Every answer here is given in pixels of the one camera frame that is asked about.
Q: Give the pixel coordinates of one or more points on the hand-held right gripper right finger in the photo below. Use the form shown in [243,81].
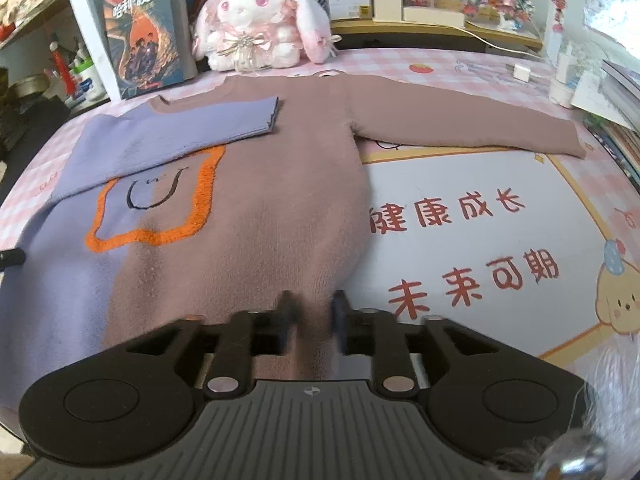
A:
[341,314]

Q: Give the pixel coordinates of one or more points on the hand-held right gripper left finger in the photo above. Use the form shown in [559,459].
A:
[287,311]

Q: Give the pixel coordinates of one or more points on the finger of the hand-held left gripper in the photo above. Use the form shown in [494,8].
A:
[12,258]

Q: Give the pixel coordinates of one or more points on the purple and brown sweater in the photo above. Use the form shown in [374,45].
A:
[260,180]

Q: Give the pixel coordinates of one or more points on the pink printed desk mat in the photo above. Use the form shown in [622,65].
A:
[480,230]

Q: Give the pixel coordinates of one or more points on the white plastic bottle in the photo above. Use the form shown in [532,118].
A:
[88,78]

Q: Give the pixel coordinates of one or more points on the red tassel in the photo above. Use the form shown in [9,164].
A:
[59,58]

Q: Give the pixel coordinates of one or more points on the illustrated book box set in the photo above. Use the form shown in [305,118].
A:
[150,40]

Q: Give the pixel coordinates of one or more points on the shiny metal knob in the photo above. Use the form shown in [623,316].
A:
[570,456]

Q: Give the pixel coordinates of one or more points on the clear plastic bag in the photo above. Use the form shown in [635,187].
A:
[614,385]

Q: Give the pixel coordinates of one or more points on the wooden desk shelf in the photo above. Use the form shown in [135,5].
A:
[430,31]

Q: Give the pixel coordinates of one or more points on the white and pink plush bunny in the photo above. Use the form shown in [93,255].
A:
[260,15]

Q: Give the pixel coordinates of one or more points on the small white charger plug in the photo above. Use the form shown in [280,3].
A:
[521,73]

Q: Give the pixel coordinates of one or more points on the flat white box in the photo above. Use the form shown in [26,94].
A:
[433,16]

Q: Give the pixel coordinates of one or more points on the white pen holder box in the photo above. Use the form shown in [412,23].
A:
[388,2]

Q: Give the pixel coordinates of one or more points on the stack of books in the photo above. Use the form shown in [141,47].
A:
[618,110]

